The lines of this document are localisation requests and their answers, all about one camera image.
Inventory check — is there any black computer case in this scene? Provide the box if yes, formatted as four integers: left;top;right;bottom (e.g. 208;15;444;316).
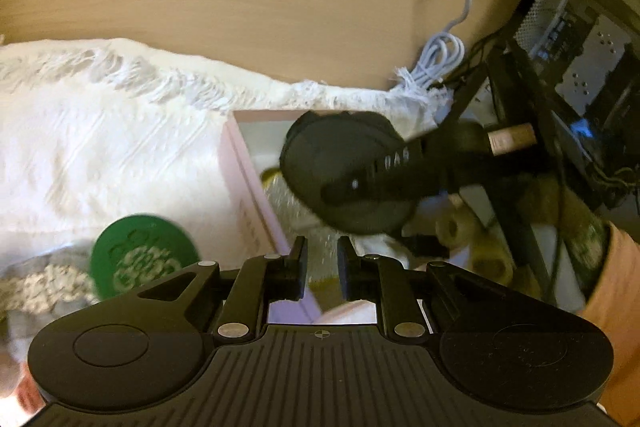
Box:
492;0;640;210

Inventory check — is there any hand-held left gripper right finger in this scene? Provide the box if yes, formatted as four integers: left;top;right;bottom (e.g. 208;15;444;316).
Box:
337;235;501;341

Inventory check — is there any pink cardboard box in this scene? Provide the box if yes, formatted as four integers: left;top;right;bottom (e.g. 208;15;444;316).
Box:
220;109;431;325

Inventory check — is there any green lid jar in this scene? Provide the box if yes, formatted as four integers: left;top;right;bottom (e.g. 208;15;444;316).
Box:
89;213;201;303

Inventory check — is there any person's right forearm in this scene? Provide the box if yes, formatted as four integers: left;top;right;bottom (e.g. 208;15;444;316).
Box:
582;222;640;324

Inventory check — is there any white knit blanket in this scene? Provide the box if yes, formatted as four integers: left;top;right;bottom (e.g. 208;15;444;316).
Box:
0;38;447;343

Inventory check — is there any toilet paper roll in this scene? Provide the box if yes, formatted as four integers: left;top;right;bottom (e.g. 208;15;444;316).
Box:
436;207;477;249
469;246;517;284

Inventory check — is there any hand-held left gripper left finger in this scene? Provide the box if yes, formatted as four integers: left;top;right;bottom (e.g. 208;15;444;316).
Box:
137;235;308;344

